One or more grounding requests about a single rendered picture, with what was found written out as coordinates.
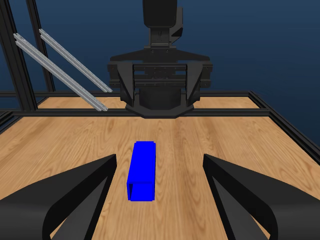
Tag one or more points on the blue hollow socket block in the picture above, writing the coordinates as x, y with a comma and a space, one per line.
142, 165

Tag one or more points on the black table frame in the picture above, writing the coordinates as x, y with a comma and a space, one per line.
225, 111

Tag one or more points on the silver aluminium rail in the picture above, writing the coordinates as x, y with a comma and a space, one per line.
75, 60
60, 73

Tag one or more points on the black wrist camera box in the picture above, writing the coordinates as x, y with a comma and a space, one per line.
158, 13

